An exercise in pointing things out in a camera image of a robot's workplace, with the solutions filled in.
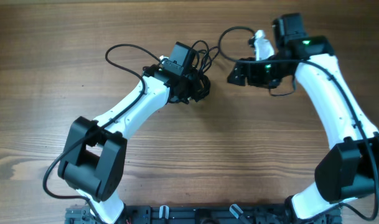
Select black left camera cable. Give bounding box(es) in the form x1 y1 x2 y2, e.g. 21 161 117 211
42 43 162 223

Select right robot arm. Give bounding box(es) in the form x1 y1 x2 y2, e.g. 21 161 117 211
227 13 379 223

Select black cable bundle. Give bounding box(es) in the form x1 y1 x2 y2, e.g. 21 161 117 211
189 39 221 102

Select black camera cable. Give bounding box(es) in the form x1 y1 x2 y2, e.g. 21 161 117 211
218 26 379 222
42 43 162 223

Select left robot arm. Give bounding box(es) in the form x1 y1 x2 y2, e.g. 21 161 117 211
52 42 210 223

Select black right camera cable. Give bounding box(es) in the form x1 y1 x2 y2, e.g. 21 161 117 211
218 26 379 222

